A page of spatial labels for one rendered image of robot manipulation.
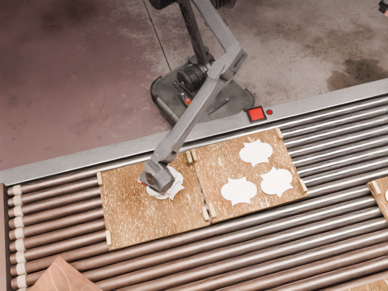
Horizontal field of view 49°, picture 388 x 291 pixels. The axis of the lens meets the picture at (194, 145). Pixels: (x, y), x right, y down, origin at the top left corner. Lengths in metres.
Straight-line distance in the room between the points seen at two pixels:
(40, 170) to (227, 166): 0.83
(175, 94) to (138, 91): 0.45
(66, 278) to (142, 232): 0.33
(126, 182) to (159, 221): 0.23
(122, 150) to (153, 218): 0.37
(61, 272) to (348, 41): 2.88
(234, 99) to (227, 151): 1.07
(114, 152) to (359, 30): 2.53
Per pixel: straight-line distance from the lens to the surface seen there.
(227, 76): 1.56
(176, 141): 1.55
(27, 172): 2.00
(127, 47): 3.61
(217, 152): 1.86
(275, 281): 1.69
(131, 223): 1.75
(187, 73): 2.81
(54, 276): 1.65
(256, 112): 2.00
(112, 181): 1.84
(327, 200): 1.84
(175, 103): 2.89
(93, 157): 1.95
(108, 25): 3.83
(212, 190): 1.78
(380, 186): 1.92
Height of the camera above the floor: 2.55
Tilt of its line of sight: 59 degrees down
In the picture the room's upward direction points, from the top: 4 degrees counter-clockwise
